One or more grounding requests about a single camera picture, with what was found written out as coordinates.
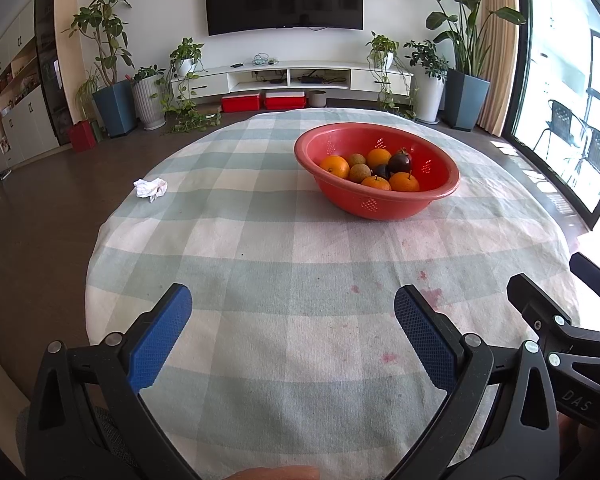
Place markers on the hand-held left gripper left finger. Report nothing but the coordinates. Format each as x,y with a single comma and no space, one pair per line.
162,332

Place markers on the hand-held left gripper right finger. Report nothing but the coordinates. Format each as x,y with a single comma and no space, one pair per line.
422,332

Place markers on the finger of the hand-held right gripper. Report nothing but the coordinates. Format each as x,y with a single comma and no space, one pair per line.
540,307
597,277

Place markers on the red plastic colander bowl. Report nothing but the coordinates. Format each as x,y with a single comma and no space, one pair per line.
380,207

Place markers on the brown longan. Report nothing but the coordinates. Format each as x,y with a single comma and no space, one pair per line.
360,174
358,159

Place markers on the large round orange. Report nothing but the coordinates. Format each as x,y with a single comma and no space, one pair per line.
335,166

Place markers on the person's right hand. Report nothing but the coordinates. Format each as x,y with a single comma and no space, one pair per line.
571,435

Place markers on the person's left hand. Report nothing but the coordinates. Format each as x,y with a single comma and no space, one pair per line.
275,474

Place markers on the green white checked tablecloth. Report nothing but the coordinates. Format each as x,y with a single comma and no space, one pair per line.
260,270

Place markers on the black mesh chair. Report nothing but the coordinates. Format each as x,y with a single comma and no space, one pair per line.
560,125
597,155

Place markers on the crumpled white tissue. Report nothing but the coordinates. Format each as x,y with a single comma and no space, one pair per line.
150,188

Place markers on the small red floor box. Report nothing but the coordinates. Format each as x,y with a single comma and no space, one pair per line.
82,136

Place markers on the large-leaf plant in blue pot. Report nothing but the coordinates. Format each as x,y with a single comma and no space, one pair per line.
466,102

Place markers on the glass balcony door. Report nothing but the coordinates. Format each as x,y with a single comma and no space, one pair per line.
560,60

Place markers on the small-leaf tree in blue pot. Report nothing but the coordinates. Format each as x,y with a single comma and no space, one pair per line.
114,110

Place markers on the plant in white ribbed pot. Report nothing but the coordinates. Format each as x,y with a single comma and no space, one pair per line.
148,105

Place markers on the bushy plant in white pot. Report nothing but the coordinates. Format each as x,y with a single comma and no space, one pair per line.
429,97

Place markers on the beige curtain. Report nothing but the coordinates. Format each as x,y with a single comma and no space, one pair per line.
502,50

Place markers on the grey round bin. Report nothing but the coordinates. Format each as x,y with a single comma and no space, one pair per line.
317,99

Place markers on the white television cabinet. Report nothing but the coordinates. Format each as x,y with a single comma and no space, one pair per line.
370,80

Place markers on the long trailing pothos plant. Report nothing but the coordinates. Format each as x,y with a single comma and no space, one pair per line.
186,57

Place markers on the dark glass cabinet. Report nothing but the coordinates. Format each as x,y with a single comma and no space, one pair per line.
50,70

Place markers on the small trailing shelf plant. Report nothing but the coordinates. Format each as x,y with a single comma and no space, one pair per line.
382,47

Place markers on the white wall cabinets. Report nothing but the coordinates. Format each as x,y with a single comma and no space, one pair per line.
20,115

